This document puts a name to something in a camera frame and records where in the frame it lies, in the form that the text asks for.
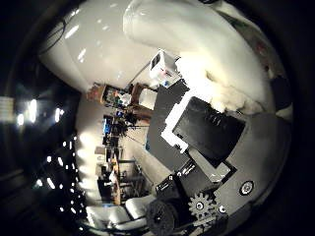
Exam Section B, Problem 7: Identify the light wooden desk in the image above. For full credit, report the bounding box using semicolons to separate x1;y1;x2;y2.
110;153;123;205

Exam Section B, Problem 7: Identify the white spray bottle teal print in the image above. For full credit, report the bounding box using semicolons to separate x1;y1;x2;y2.
122;0;278;115

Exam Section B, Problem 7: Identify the wooden shelf with items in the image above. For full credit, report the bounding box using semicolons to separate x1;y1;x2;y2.
87;82;158;116

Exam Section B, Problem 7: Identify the white box device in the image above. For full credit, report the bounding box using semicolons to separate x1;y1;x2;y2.
149;48;182;87

